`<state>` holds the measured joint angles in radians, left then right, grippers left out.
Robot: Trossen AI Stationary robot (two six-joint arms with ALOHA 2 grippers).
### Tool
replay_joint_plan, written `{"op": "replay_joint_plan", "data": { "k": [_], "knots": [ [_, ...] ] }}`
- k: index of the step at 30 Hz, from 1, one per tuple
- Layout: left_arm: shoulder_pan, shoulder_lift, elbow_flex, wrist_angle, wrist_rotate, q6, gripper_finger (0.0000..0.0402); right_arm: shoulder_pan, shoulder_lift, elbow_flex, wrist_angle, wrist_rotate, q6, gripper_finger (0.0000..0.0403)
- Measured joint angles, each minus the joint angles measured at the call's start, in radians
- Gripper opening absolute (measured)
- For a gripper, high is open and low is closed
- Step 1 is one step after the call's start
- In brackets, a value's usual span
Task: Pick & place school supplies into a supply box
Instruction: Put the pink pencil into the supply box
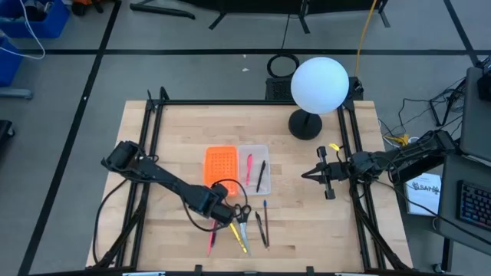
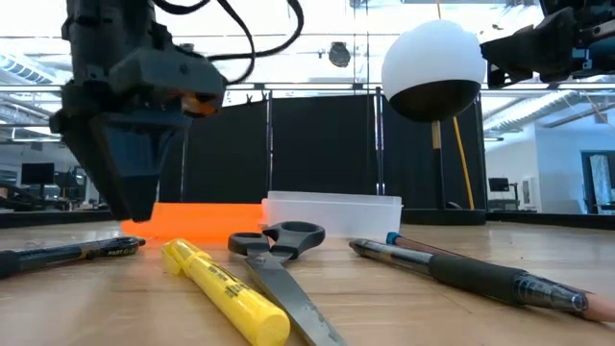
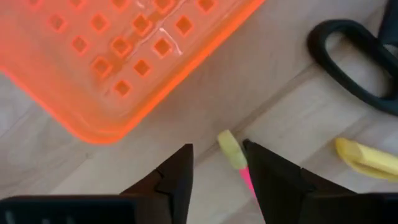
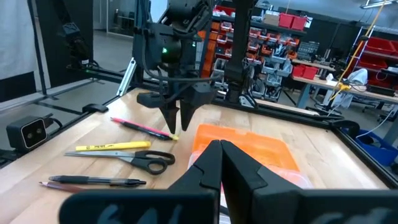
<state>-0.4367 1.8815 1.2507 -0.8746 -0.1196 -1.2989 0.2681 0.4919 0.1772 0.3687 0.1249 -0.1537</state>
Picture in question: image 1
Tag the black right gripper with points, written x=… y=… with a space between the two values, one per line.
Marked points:
x=337 y=171

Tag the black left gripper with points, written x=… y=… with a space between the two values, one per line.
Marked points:
x=221 y=212

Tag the yellow highlighter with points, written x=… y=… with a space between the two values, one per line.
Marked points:
x=238 y=239

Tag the slim pink pen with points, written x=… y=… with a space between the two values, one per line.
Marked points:
x=210 y=245

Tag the black gel pen rubber grip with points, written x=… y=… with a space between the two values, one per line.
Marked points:
x=261 y=229

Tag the red pencil blue eraser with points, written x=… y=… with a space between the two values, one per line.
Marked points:
x=266 y=226

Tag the slim black pen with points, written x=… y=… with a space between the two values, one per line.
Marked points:
x=261 y=176

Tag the pink highlighter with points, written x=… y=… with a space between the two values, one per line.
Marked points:
x=249 y=168

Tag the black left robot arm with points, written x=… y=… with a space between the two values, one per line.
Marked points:
x=165 y=176

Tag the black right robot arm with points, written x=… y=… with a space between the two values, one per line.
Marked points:
x=403 y=157

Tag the clear plastic supply box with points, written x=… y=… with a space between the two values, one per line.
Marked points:
x=264 y=188

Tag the black vented power box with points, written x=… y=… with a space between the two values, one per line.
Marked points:
x=278 y=90

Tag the orange perforated plastic lid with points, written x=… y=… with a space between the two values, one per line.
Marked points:
x=220 y=168

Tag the white globe lamp black base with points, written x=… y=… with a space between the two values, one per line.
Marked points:
x=318 y=84

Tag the yellow power plug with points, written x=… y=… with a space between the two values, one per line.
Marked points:
x=401 y=140

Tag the white printed paper sheet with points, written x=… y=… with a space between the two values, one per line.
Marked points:
x=422 y=199

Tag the grey side desk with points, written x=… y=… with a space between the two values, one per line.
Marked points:
x=449 y=214

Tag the black backlit keyboard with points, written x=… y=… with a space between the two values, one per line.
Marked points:
x=475 y=205

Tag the grey monitor back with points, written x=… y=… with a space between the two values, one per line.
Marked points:
x=475 y=115

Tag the black partition screen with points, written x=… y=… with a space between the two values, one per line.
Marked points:
x=268 y=4

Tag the grey floor bar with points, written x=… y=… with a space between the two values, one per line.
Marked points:
x=15 y=93

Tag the large blue storage bin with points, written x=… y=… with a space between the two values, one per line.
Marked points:
x=53 y=23

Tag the small blue storage bin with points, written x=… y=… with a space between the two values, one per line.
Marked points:
x=7 y=65

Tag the black aluminium rig frame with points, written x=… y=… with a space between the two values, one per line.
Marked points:
x=230 y=102

